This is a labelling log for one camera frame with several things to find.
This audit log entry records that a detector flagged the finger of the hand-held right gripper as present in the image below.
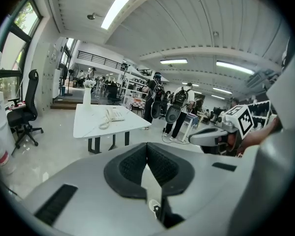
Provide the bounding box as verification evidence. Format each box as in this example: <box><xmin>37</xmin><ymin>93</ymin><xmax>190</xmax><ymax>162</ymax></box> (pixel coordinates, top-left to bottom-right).
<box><xmin>188</xmin><ymin>127</ymin><xmax>228</xmax><ymax>147</ymax></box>

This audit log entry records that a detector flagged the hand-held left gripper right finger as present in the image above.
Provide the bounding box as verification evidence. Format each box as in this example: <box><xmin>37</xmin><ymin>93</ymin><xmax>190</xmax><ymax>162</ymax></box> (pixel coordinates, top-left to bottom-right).
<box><xmin>147</xmin><ymin>142</ymin><xmax>259</xmax><ymax>236</ymax></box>

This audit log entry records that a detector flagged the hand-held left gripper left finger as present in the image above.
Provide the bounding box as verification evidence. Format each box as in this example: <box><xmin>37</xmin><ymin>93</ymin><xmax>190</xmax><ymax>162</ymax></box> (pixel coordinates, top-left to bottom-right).
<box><xmin>22</xmin><ymin>142</ymin><xmax>168</xmax><ymax>236</ymax></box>

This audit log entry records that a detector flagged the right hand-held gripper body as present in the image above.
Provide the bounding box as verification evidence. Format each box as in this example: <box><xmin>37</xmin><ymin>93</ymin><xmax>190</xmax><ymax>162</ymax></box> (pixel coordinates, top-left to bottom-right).
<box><xmin>200</xmin><ymin>104</ymin><xmax>255</xmax><ymax>157</ymax></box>

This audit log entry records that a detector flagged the person's right forearm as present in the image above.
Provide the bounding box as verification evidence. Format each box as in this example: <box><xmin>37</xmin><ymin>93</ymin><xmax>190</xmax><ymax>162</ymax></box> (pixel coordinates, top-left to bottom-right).
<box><xmin>237</xmin><ymin>116</ymin><xmax>283</xmax><ymax>157</ymax></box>

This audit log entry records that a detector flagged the white storage rack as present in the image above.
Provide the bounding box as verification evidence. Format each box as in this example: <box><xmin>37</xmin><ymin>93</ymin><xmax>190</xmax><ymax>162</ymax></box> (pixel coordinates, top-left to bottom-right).
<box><xmin>247</xmin><ymin>100</ymin><xmax>272</xmax><ymax>130</ymax></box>

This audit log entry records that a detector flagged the small white desk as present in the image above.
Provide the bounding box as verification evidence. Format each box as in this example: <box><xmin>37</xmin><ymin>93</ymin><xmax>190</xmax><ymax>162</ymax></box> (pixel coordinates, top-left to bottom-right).
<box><xmin>181</xmin><ymin>113</ymin><xmax>199</xmax><ymax>143</ymax></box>

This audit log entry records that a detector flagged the long ceiling light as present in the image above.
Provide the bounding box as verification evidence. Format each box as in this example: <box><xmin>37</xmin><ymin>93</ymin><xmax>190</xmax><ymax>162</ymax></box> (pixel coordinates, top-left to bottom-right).
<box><xmin>100</xmin><ymin>0</ymin><xmax>131</xmax><ymax>30</ymax></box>
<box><xmin>215</xmin><ymin>60</ymin><xmax>255</xmax><ymax>75</ymax></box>
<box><xmin>159</xmin><ymin>59</ymin><xmax>188</xmax><ymax>65</ymax></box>
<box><xmin>212</xmin><ymin>87</ymin><xmax>233</xmax><ymax>94</ymax></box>

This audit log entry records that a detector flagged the ceiling air conditioner unit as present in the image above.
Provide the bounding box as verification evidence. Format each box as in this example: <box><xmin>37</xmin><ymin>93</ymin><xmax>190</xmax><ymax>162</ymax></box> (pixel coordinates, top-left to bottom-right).
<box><xmin>245</xmin><ymin>69</ymin><xmax>279</xmax><ymax>89</ymax></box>

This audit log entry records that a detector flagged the person's gray shirt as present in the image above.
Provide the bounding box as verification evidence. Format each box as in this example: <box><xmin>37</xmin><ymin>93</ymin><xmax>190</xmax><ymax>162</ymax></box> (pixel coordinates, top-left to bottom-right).
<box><xmin>259</xmin><ymin>49</ymin><xmax>295</xmax><ymax>206</ymax></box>

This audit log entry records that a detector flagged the white table with black legs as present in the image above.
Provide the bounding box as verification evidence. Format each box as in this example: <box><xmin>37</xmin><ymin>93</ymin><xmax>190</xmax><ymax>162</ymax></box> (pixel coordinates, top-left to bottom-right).
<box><xmin>72</xmin><ymin>103</ymin><xmax>152</xmax><ymax>155</ymax></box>

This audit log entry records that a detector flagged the checkered table cloth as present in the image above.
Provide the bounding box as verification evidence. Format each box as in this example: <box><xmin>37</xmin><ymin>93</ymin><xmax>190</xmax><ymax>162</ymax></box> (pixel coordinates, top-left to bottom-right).
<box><xmin>126</xmin><ymin>97</ymin><xmax>146</xmax><ymax>111</ymax></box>

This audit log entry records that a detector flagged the white vase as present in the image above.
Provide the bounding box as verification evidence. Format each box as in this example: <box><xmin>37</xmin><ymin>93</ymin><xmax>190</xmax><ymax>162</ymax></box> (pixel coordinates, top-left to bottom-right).
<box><xmin>82</xmin><ymin>87</ymin><xmax>92</xmax><ymax>111</ymax></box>

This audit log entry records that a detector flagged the white shelf unit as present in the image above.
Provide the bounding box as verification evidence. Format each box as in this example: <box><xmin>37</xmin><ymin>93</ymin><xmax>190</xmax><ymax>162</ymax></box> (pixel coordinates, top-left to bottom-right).
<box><xmin>119</xmin><ymin>66</ymin><xmax>170</xmax><ymax>103</ymax></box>

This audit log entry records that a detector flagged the black office chair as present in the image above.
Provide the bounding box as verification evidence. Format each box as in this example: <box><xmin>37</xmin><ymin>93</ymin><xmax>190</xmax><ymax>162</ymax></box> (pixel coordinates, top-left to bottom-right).
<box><xmin>6</xmin><ymin>69</ymin><xmax>44</xmax><ymax>156</ymax></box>

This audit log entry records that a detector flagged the white locker cabinet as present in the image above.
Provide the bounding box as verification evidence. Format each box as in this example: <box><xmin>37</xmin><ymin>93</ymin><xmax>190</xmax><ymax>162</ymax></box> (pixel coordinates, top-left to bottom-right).
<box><xmin>32</xmin><ymin>42</ymin><xmax>61</xmax><ymax>111</ymax></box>

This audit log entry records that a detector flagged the black standing fan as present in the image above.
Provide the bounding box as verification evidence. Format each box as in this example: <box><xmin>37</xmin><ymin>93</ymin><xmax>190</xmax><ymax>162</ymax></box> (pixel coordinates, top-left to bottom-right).
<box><xmin>67</xmin><ymin>62</ymin><xmax>80</xmax><ymax>97</ymax></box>

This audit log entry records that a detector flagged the black balcony railing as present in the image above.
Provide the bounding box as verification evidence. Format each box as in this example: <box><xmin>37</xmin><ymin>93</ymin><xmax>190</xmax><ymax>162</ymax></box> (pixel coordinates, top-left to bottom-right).
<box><xmin>77</xmin><ymin>50</ymin><xmax>129</xmax><ymax>71</ymax></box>

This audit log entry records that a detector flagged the black framed window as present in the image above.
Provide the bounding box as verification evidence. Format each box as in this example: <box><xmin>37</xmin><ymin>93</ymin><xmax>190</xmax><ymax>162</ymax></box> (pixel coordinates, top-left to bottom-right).
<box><xmin>0</xmin><ymin>0</ymin><xmax>44</xmax><ymax>103</ymax></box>

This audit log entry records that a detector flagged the gray ceiling dome fixture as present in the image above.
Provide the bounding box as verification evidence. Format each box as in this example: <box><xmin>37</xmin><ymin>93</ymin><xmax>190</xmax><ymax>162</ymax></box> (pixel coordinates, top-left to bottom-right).
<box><xmin>87</xmin><ymin>12</ymin><xmax>103</xmax><ymax>21</ymax></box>

